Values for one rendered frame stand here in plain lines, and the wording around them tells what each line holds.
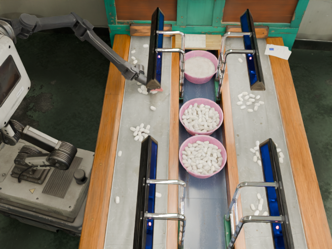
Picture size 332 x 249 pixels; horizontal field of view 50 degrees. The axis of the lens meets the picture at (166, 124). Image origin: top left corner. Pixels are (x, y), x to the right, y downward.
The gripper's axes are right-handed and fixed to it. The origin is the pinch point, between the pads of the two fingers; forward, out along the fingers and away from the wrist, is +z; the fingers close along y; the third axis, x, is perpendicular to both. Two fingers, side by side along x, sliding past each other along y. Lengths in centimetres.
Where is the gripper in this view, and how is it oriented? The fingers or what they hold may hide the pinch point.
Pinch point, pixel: (161, 90)
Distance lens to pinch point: 231.0
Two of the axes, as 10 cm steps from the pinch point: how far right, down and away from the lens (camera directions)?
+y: 0.3, -8.1, 5.9
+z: 7.7, 4.0, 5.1
